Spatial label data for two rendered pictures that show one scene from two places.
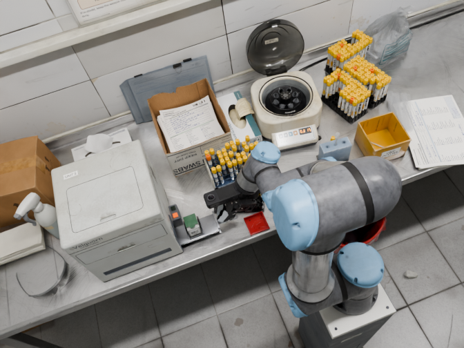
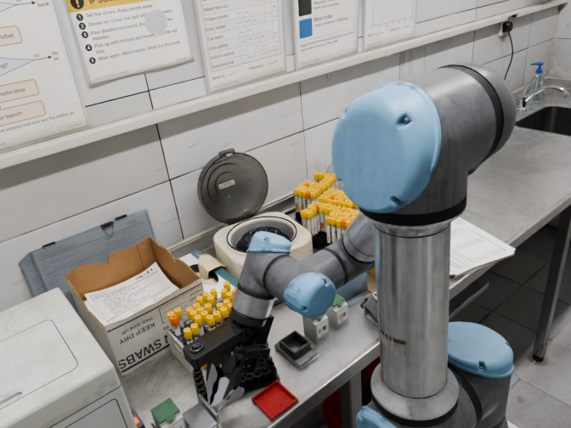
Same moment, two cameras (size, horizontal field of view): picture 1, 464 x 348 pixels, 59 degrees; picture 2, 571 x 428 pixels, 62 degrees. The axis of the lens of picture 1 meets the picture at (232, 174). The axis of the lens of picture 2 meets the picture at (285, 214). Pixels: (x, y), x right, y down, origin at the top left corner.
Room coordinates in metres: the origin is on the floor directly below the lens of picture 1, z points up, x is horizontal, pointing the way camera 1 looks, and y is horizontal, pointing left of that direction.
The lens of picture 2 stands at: (-0.04, 0.20, 1.66)
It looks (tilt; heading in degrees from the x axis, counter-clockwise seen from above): 28 degrees down; 333
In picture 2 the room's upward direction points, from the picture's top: 6 degrees counter-clockwise
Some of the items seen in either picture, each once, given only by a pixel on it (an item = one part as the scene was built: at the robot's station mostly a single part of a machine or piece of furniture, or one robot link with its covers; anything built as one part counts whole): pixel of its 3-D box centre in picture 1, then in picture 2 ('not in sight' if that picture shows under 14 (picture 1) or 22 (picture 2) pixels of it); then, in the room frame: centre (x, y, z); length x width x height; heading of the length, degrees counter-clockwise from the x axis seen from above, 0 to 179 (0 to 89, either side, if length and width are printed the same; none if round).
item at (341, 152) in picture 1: (334, 152); (347, 281); (0.77, -0.37, 0.92); 0.10 x 0.07 x 0.10; 94
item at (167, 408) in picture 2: (190, 221); (166, 411); (0.59, 0.16, 0.98); 0.05 x 0.04 x 0.01; 10
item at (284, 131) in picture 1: (286, 109); (267, 253); (1.00, -0.25, 0.94); 0.30 x 0.24 x 0.12; 1
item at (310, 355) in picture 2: not in sight; (295, 346); (0.68, -0.15, 0.89); 0.09 x 0.05 x 0.04; 10
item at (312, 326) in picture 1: (334, 323); not in sight; (0.31, -0.27, 0.44); 0.20 x 0.20 x 0.87; 10
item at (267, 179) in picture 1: (279, 188); (307, 283); (0.54, -0.12, 1.17); 0.11 x 0.11 x 0.08; 9
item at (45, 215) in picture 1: (45, 218); not in sight; (0.71, 0.63, 1.00); 0.09 x 0.08 x 0.24; 10
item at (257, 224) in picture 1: (256, 223); (274, 399); (0.59, -0.05, 0.88); 0.07 x 0.07 x 0.01; 10
